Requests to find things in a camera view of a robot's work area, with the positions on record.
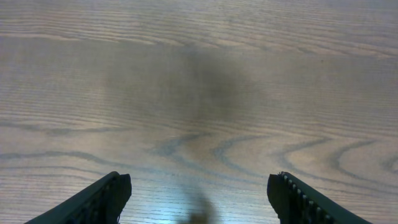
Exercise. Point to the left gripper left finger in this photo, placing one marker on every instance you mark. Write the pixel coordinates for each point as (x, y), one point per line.
(102, 202)

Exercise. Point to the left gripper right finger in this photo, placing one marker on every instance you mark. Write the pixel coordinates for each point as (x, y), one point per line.
(295, 202)

